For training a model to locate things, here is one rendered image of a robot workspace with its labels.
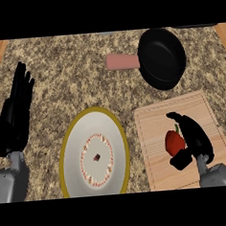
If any black pan with pink handle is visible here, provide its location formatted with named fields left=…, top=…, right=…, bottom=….
left=103, top=26, right=190, bottom=95

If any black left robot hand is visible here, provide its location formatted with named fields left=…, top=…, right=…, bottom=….
left=0, top=60, right=41, bottom=158

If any white plate with yellow rim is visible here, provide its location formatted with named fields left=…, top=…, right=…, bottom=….
left=55, top=103, right=134, bottom=199

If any pale wooden cutting board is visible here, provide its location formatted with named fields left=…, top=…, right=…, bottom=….
left=132, top=88, right=226, bottom=193

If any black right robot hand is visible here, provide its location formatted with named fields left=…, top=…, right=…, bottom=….
left=165, top=108, right=216, bottom=172

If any red bell pepper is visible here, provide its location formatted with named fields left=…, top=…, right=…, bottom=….
left=163, top=123, right=188, bottom=158

